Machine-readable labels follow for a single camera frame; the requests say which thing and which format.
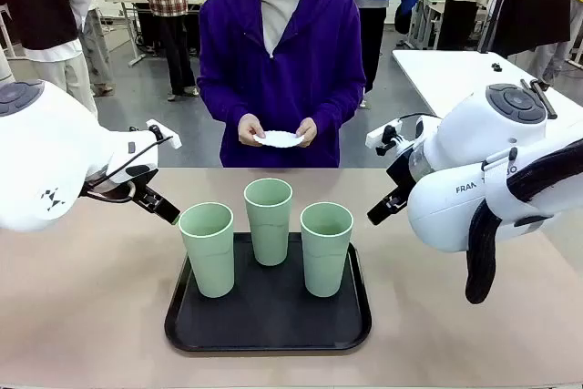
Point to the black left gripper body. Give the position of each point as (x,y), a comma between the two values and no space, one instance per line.
(141,172)

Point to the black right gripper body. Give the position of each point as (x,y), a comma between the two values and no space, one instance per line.
(401,175)

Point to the pale green plastic cup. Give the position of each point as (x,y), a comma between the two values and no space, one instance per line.
(207,252)
(325,261)
(268,229)

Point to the white scalloped paper coaster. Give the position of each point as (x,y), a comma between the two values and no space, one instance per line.
(280,139)

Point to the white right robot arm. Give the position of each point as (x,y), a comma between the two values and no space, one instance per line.
(455,207)

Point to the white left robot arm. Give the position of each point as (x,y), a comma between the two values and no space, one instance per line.
(45,156)

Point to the person's right forearm purple sleeve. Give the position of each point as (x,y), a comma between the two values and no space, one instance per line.
(218,106)

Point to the person's left forearm purple sleeve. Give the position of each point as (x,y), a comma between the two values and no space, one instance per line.
(341,106)

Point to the person's left hand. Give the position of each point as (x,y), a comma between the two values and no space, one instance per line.
(309,131)

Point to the person's right hand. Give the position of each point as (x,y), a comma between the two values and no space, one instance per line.
(249,130)

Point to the white table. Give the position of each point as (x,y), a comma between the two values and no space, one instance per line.
(446,74)

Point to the person in grey trousers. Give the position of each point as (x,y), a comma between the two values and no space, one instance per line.
(98,52)

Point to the small black object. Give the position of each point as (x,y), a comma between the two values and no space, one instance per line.
(496,67)

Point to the black plastic serving tray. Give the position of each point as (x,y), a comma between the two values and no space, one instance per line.
(268,316)

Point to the person in purple hoodie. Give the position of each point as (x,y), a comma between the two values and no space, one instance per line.
(282,74)

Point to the black folded tripod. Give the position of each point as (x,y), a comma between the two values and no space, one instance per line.
(549,104)

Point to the white perforated cylinder appliance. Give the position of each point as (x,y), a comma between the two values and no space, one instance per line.
(4,70)

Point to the black slanted stand pole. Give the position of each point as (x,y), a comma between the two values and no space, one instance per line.
(496,2)

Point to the person in black coat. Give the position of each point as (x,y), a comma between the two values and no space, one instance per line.
(533,6)

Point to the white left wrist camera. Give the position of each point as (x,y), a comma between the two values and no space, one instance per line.
(165,134)

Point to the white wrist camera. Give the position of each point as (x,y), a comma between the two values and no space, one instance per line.
(380,134)
(165,134)

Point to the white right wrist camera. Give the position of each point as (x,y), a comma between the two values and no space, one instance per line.
(380,134)

